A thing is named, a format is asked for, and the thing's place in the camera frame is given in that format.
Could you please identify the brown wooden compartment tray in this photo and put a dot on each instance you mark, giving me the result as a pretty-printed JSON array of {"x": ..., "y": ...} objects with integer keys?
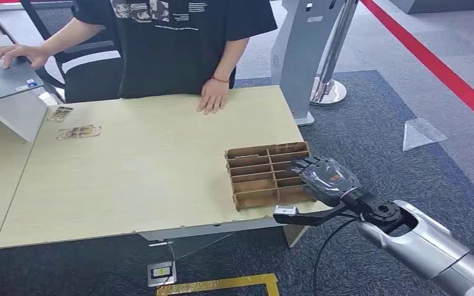
[{"x": 261, "y": 175}]

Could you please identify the person's hand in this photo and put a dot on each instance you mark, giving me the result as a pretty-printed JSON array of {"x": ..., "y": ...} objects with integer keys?
[
  {"x": 14, "y": 54},
  {"x": 213, "y": 97}
]

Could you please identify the chrome stanchion post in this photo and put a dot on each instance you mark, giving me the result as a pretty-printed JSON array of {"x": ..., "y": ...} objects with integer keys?
[{"x": 331, "y": 61}]

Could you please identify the printed card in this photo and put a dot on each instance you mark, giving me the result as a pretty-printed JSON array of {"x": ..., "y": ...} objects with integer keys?
[
  {"x": 79, "y": 132},
  {"x": 60, "y": 114}
]

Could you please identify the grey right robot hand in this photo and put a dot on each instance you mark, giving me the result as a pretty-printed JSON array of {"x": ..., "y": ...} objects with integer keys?
[{"x": 329, "y": 181}]

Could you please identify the black office chair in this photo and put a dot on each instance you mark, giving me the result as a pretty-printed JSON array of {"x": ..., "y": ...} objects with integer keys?
[{"x": 85, "y": 69}]

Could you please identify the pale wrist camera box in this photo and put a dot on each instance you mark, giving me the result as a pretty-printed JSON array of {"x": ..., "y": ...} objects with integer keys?
[{"x": 285, "y": 211}]

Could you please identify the person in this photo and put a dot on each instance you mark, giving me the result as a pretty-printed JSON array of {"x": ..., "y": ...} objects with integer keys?
[{"x": 171, "y": 45}]

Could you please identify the floor power socket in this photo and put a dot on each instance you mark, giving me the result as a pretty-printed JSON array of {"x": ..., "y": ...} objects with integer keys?
[{"x": 161, "y": 273}]

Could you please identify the white laptop riser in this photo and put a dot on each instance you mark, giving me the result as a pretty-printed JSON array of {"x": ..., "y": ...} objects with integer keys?
[{"x": 14, "y": 116}]

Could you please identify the person's left hand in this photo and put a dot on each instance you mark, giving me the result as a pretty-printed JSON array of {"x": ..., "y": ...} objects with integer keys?
[{"x": 213, "y": 97}]

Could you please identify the red barrier belt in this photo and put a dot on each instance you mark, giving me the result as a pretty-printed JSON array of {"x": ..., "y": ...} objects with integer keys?
[{"x": 437, "y": 61}]

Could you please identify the clear plastic sheet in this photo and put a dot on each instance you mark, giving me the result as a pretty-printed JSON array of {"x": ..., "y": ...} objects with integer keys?
[{"x": 421, "y": 132}]

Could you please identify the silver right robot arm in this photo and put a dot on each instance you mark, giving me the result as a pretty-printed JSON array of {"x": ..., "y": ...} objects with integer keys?
[{"x": 425, "y": 241}]

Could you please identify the person's right hand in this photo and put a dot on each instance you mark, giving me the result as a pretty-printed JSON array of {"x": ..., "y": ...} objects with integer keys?
[{"x": 14, "y": 54}]

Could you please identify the grey kiosk stand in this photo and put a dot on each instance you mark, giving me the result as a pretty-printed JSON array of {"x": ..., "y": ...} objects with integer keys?
[{"x": 298, "y": 53}]

